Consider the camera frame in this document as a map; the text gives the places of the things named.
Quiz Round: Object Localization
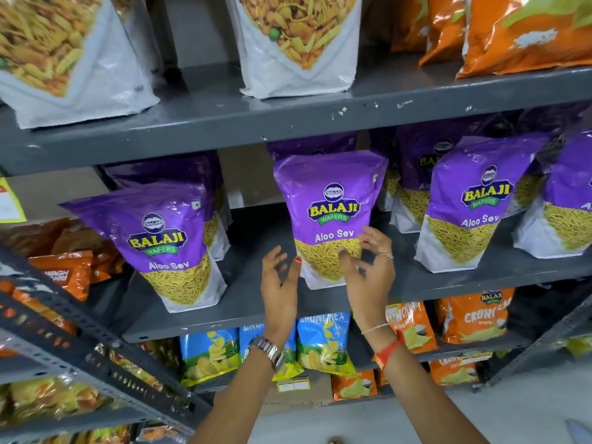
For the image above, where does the row of purple packets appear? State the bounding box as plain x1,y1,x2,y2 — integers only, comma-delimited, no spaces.
59,104,592,315

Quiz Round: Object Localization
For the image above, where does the large white mixture packet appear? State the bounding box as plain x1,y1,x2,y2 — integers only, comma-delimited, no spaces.
0,0,161,130
225,0,363,100

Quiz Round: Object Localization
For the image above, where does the yellow paper tag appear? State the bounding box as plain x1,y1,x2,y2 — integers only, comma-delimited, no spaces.
0,177,27,224

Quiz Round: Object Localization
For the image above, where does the yellow green packet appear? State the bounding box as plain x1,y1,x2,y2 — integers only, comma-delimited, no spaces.
554,334,592,357

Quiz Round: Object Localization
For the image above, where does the orange chips packet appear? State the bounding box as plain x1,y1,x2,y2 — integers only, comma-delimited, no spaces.
331,369,379,402
386,301,438,355
436,288,515,345
429,352,494,387

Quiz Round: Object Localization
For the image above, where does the person's left forearm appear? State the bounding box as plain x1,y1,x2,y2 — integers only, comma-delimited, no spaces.
189,336,297,444

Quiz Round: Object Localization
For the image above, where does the person's left hand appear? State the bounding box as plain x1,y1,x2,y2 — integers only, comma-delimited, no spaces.
260,245,303,339

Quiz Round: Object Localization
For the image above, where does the purple snack packet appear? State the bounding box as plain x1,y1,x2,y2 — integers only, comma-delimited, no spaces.
273,150,389,291

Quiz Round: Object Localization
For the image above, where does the red thread wristband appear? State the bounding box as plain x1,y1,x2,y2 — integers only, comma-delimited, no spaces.
372,330,408,370

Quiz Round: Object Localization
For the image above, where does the pile of yellow clear packets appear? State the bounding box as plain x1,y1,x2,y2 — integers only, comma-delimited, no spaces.
0,375,113,422

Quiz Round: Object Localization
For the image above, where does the glossy orange snack packet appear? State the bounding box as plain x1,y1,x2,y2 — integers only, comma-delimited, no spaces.
457,0,592,79
391,0,431,53
419,0,468,67

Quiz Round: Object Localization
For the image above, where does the pile of dark orange packets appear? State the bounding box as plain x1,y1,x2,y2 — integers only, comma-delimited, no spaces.
0,217,126,335

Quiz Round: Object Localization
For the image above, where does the silver wristwatch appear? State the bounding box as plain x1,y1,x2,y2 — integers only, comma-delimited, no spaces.
246,336,286,371

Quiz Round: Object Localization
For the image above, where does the grey metal shelf rack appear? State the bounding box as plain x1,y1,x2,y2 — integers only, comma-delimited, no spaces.
0,51,592,398

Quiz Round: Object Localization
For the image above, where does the person's right forearm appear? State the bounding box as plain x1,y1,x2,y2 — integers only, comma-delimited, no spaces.
362,320,491,444

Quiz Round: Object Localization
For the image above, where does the person's right hand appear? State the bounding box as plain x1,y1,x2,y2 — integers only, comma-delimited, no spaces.
338,226,397,333

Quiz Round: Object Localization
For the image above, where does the blue chips packet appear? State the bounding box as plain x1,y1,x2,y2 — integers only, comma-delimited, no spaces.
180,329,240,388
296,312,358,378
239,323,305,382

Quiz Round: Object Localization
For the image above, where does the grey perforated metal rack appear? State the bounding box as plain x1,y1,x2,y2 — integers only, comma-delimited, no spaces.
0,245,213,444

